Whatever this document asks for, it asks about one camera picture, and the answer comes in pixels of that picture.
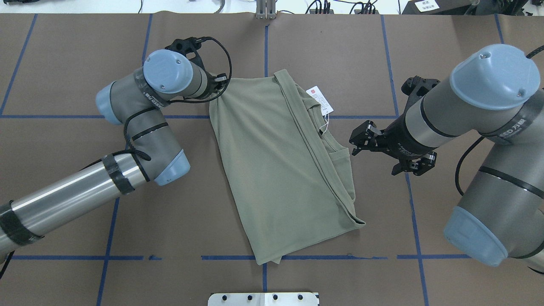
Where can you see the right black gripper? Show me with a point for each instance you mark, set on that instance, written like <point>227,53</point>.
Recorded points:
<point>400,136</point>

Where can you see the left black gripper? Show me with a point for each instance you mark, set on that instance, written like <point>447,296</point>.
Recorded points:
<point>219,79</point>

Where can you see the green long-sleeve shirt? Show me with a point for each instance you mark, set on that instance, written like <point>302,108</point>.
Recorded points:
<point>291,180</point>

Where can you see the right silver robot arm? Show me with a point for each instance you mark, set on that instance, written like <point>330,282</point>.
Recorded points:
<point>497,93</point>

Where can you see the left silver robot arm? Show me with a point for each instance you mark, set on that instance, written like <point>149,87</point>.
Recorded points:
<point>153,153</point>

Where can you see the white shirt price tag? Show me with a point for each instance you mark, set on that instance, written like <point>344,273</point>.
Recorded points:
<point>316,94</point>

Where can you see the black labelled box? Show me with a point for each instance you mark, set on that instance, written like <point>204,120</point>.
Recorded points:
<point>438,7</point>

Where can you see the white central pillar base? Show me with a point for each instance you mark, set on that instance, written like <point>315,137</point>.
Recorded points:
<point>265,299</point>

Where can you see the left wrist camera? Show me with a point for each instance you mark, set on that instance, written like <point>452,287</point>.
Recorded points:
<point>188,48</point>

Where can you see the aluminium frame post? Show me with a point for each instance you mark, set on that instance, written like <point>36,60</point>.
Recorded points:
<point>266,9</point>

